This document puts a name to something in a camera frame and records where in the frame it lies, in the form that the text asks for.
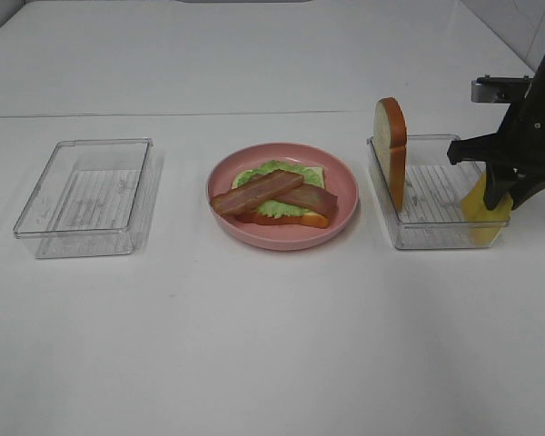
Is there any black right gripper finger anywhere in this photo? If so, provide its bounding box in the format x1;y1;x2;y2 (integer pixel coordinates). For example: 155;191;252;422
483;163;518;211
509;173;545;211

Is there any yellow cheese slice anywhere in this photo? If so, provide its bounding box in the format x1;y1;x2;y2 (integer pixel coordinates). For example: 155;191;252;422
461;173;513;247

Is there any clear left plastic container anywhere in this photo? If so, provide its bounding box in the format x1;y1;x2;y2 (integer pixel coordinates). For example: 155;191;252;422
13;138;155;259

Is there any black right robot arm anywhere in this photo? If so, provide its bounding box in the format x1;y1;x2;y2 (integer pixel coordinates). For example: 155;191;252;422
447;55;545;211

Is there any bread slice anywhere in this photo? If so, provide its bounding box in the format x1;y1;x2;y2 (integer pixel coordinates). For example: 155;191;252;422
373;97;407;212
229;165;332;230

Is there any clear right plastic container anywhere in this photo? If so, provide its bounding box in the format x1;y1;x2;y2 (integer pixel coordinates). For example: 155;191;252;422
367;134;499;250

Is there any curved bacon strip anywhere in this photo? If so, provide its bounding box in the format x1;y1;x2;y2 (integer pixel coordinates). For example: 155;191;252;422
210;170;304;216

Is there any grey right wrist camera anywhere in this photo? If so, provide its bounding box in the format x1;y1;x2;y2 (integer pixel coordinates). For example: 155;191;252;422
471;75;532;104

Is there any pink round plate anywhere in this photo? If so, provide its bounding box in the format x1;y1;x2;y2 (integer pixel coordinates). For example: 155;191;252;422
206;143;359;251

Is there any green lettuce leaf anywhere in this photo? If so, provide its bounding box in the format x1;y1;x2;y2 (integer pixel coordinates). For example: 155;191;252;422
231;160;325;219

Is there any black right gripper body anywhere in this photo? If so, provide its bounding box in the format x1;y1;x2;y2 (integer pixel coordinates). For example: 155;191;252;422
447;84;545;173

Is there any clear plastic container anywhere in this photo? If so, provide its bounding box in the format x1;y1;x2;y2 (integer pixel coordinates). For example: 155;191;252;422
367;134;499;250
13;138;155;259

